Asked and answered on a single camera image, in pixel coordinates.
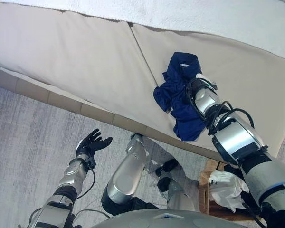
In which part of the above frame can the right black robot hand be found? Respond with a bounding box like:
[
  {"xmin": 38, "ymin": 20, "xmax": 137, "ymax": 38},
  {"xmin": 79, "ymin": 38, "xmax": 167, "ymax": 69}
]
[{"xmin": 189, "ymin": 73, "xmax": 218, "ymax": 91}]

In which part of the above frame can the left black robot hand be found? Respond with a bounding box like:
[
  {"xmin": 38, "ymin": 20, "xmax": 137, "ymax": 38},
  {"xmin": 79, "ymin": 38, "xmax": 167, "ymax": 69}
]
[{"xmin": 76, "ymin": 129, "xmax": 114, "ymax": 159}]

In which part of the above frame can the navy blue garment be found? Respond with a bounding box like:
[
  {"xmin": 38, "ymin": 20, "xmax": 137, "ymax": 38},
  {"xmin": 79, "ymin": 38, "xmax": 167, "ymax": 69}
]
[{"xmin": 153, "ymin": 51, "xmax": 209, "ymax": 142}]

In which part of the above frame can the white garment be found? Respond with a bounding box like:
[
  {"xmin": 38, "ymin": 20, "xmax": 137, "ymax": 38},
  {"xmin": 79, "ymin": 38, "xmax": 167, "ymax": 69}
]
[{"xmin": 208, "ymin": 170, "xmax": 250, "ymax": 213}]

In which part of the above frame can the woven tan laundry basket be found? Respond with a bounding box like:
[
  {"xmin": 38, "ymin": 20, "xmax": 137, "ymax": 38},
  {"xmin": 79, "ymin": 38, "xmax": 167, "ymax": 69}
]
[{"xmin": 198, "ymin": 159, "xmax": 269, "ymax": 224}]

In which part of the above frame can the left silver robot leg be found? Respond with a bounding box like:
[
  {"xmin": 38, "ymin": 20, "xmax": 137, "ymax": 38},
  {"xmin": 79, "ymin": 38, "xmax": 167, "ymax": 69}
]
[{"xmin": 101, "ymin": 132, "xmax": 157, "ymax": 217}]

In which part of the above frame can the grey robot torso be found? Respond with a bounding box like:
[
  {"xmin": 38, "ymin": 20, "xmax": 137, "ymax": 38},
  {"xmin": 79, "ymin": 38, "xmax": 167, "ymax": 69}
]
[{"xmin": 90, "ymin": 209, "xmax": 252, "ymax": 228}]

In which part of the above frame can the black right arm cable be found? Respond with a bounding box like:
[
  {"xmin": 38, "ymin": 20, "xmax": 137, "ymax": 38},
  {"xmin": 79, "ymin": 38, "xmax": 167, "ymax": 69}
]
[{"xmin": 185, "ymin": 78, "xmax": 255, "ymax": 136}]

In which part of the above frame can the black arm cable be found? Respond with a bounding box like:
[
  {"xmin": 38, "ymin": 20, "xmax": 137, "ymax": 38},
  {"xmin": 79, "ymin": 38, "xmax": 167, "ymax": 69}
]
[
  {"xmin": 75, "ymin": 161, "xmax": 97, "ymax": 199},
  {"xmin": 185, "ymin": 78, "xmax": 255, "ymax": 136}
]

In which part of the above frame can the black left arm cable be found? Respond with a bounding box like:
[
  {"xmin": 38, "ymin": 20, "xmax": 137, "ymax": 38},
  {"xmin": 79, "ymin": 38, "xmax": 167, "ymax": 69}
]
[{"xmin": 75, "ymin": 161, "xmax": 97, "ymax": 199}]

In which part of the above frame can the beige upholstered bed frame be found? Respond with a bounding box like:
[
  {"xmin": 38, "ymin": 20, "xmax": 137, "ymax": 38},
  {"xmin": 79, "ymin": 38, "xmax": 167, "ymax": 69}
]
[{"xmin": 0, "ymin": 69, "xmax": 223, "ymax": 164}]

